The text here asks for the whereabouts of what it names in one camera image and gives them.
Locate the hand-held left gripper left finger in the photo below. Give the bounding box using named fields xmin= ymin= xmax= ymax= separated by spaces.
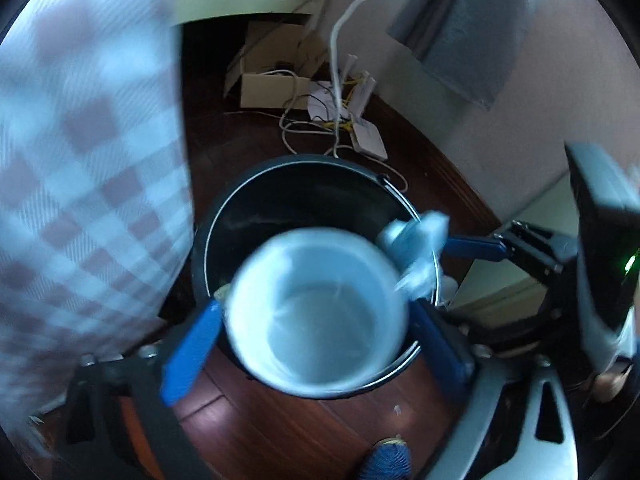
xmin=65 ymin=299 xmax=224 ymax=480

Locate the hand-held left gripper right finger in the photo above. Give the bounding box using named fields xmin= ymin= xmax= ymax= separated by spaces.
xmin=411 ymin=299 xmax=581 ymax=480

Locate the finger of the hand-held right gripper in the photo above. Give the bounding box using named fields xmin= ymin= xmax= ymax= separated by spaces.
xmin=442 ymin=219 xmax=582 ymax=283
xmin=434 ymin=305 xmax=558 ymax=358

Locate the clear plastic bag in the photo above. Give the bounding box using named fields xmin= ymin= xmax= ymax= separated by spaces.
xmin=377 ymin=210 xmax=449 ymax=302

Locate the white cup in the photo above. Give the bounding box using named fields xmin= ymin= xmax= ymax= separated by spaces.
xmin=223 ymin=227 xmax=412 ymax=397

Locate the black round waste bin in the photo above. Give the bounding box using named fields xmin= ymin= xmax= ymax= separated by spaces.
xmin=192 ymin=154 xmax=442 ymax=402

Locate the person's right hand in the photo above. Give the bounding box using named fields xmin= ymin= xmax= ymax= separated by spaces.
xmin=590 ymin=359 xmax=635 ymax=405

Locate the blue knitted slipper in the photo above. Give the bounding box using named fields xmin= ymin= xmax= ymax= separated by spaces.
xmin=357 ymin=437 xmax=414 ymax=480

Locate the pink white checkered tablecloth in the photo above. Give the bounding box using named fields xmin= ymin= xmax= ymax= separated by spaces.
xmin=0 ymin=0 xmax=197 ymax=458

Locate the grey curtain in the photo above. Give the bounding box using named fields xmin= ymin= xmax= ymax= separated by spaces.
xmin=387 ymin=0 xmax=547 ymax=112

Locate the open cardboard box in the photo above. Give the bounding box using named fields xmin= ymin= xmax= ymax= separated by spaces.
xmin=222 ymin=20 xmax=329 ymax=112

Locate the thin white floor cable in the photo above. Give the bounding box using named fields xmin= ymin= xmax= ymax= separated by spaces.
xmin=222 ymin=107 xmax=409 ymax=197

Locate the thick white cable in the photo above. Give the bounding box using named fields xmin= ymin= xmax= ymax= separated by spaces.
xmin=329 ymin=0 xmax=382 ymax=128

